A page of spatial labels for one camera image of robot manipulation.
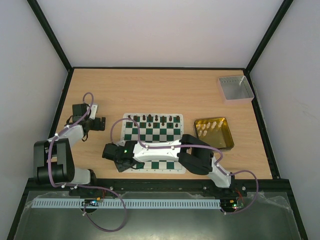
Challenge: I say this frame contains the green white chess board mat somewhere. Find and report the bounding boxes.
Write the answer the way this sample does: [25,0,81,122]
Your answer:
[119,113,186,174]

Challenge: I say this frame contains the gold tin tray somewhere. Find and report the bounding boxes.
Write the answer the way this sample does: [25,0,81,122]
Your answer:
[193,117,235,152]

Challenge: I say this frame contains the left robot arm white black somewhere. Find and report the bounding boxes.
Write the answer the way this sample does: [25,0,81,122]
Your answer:
[33,103,106,185]

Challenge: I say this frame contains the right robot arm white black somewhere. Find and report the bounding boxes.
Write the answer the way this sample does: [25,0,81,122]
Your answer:
[102,134,236,196]

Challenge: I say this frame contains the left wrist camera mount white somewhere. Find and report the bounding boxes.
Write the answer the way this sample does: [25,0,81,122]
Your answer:
[88,103,98,120]

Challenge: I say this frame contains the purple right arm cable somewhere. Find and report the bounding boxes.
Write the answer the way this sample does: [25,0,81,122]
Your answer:
[110,118,260,216]

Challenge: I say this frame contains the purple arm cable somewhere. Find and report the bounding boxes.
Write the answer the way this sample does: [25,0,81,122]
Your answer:
[47,92,127,232]
[110,118,260,216]

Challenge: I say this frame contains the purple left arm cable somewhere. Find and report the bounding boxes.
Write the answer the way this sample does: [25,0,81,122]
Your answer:
[47,92,127,232]

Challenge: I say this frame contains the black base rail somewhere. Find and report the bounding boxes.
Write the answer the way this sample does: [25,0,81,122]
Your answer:
[24,178,293,199]

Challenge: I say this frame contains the white slotted cable duct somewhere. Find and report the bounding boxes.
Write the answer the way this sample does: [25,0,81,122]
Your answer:
[31,198,221,210]

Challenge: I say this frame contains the black enclosure frame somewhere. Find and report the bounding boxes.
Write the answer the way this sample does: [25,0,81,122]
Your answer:
[4,0,310,240]

